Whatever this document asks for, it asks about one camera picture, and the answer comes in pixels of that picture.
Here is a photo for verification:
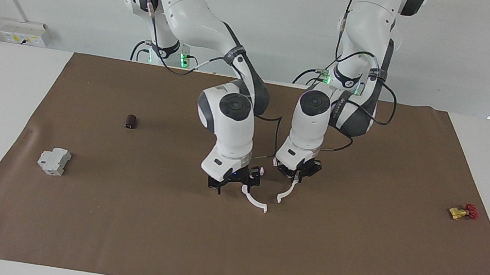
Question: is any white half ring pipe clamp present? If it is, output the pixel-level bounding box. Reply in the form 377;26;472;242
276;177;298;206
238;184;272;214

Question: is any brown table mat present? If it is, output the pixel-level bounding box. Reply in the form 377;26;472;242
0;39;490;275

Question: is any dark brown cylinder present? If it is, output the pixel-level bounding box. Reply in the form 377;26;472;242
124;113;140;131

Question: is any grey circuit breaker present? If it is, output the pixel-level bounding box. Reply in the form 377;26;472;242
35;145;73;178

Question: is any black left base cable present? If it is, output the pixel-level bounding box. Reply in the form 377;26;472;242
292;65;331;90

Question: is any black base cable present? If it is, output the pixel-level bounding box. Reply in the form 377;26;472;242
130;38;153;64
292;65;331;90

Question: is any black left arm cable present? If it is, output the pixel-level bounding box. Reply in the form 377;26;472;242
319;5;412;162

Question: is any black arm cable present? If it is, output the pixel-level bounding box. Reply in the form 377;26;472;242
125;0;300;163
319;5;412;162

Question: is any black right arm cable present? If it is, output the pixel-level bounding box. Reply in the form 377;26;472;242
125;0;300;163

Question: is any black right base cable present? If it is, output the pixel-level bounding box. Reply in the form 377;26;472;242
130;38;153;64

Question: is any brass valve with red handle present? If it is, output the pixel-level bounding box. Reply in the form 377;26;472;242
448;200;481;224

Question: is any white wall socket box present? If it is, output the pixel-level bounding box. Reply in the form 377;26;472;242
0;17;53;49

